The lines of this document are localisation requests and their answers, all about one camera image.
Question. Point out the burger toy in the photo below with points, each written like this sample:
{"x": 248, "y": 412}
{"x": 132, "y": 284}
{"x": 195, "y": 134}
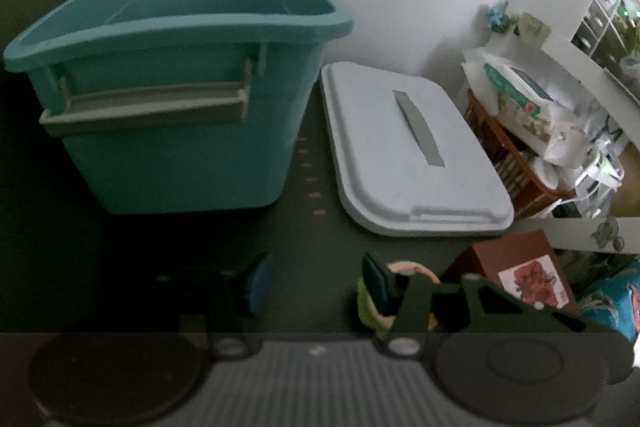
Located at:
{"x": 370, "y": 324}

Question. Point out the teal printed blanket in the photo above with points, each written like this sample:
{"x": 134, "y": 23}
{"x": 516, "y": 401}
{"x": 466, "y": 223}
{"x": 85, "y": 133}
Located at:
{"x": 615, "y": 302}

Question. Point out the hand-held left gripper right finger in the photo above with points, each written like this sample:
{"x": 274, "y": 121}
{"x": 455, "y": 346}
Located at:
{"x": 377, "y": 287}

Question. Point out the white plastic bin lid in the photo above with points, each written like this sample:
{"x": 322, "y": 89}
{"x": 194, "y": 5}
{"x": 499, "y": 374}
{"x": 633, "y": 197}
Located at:
{"x": 380, "y": 167}

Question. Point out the wet wipes packet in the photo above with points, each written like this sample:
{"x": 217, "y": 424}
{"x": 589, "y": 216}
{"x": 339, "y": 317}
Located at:
{"x": 520, "y": 97}

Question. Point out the black desktop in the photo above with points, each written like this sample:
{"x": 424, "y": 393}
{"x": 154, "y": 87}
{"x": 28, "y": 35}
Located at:
{"x": 125, "y": 247}

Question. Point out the blue flower decoration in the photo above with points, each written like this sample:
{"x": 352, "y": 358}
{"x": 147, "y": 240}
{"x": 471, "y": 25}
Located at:
{"x": 497, "y": 18}

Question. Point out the brown slatted basket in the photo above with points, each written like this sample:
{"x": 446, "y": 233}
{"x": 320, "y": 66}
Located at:
{"x": 505, "y": 157}

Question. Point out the red-brown gift box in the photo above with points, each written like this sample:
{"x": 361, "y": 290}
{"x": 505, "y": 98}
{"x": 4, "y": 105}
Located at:
{"x": 480, "y": 257}

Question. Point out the white plastic packaging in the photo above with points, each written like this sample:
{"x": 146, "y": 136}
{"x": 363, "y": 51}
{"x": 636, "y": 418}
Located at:
{"x": 590, "y": 147}

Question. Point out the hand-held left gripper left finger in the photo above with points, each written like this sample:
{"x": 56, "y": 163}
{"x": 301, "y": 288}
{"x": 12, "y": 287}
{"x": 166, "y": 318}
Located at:
{"x": 257, "y": 282}

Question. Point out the small beige box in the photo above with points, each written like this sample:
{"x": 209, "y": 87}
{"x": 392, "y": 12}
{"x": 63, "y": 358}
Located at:
{"x": 532, "y": 27}

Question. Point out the teal plastic bin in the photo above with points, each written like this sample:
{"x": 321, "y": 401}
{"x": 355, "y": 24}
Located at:
{"x": 175, "y": 167}

